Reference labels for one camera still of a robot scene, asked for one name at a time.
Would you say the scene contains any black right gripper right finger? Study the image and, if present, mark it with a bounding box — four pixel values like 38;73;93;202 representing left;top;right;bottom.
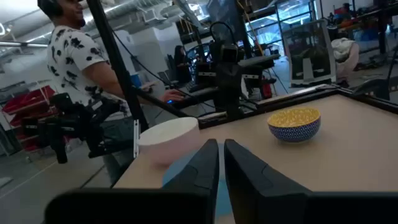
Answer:
223;139;312;224

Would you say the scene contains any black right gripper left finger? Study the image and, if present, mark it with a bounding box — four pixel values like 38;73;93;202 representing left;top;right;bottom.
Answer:
162;139;220;224

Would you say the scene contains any yellow bowl with blue pattern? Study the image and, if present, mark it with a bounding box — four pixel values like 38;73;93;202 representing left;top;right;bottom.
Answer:
267;107;322;144

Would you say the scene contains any pale pink bowl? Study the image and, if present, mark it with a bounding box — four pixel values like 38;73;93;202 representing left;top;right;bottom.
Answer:
137;116;201;166

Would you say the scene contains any red fire extinguisher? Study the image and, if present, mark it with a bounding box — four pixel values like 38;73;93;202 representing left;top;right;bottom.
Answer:
261;77;274;100

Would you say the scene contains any seated person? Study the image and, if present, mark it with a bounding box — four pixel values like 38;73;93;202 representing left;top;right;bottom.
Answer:
173;45;193;85

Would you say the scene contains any white framed dark panel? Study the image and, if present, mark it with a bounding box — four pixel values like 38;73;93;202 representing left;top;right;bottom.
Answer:
282;19;337;87

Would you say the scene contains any white cloth bundle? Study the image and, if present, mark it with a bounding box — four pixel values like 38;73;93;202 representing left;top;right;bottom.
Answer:
330;37;361;82

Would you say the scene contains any red storage bins rack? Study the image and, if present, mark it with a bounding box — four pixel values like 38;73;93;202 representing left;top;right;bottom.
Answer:
1;85;60;154

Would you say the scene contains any fluorescent ceiling light tube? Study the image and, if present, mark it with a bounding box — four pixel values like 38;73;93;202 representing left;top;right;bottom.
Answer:
0;40;49;49

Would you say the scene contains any white bracket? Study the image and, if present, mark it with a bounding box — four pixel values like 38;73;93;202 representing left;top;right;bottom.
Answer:
133;119;140;159

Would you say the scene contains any black table edge rail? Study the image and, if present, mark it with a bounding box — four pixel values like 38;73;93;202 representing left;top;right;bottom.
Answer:
197;83;398;130

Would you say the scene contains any black hanging cable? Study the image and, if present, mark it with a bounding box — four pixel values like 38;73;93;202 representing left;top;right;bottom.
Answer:
108;26;218;110

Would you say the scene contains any black slanted frame pole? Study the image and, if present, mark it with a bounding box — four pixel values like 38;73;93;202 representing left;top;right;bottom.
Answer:
86;0;193;133

